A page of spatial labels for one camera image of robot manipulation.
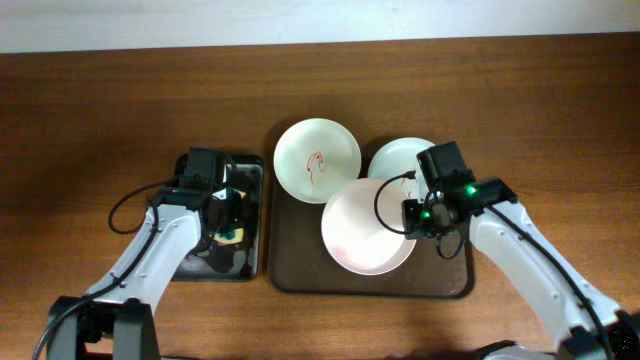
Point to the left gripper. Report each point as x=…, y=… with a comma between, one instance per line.
x=223, y=220

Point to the small black soapy tray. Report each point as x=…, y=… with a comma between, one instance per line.
x=209, y=261

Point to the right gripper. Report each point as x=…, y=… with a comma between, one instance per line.
x=413, y=218

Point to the white plate with red stain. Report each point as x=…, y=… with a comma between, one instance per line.
x=315, y=158

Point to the pale green stained plate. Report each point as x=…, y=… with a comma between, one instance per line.
x=398, y=157

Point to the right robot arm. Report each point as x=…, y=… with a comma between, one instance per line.
x=581, y=321

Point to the green and yellow sponge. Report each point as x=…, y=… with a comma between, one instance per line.
x=230, y=235

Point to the large brown serving tray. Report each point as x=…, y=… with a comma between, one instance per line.
x=298, y=262

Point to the white front plate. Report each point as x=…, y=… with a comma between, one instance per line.
x=360, y=225

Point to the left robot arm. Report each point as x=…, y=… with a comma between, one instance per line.
x=114, y=319

